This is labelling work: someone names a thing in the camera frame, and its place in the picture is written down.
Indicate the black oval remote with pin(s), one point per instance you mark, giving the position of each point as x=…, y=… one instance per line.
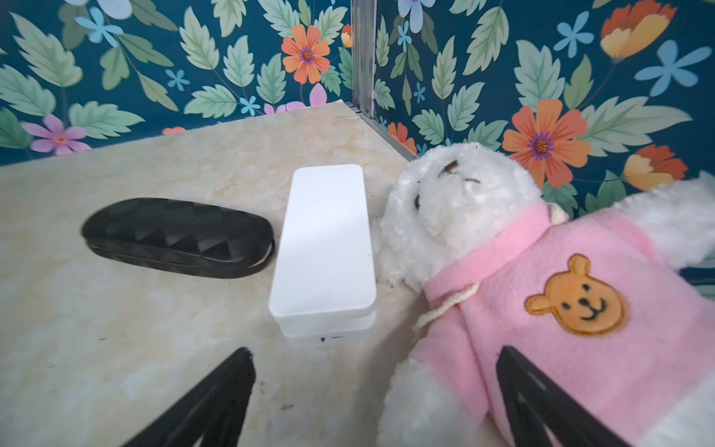
x=182, y=237

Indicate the white rectangular box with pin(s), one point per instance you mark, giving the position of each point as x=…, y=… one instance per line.
x=324, y=287

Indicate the white teddy bear pink shirt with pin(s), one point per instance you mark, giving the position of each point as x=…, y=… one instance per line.
x=598, y=304

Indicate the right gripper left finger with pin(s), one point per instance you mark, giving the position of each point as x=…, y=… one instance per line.
x=212, y=413

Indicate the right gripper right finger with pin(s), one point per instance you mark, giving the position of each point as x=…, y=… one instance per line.
x=539, y=412

